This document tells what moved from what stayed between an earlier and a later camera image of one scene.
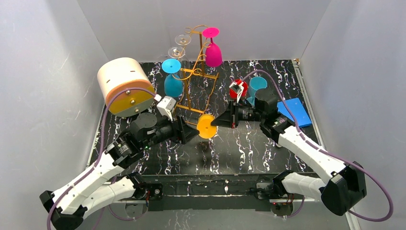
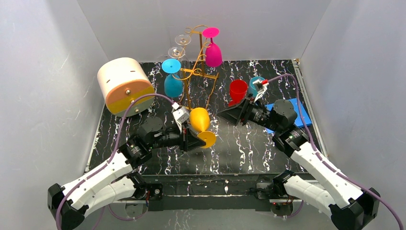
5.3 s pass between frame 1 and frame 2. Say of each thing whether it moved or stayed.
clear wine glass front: stayed
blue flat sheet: stayed
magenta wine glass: stayed
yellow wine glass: moved
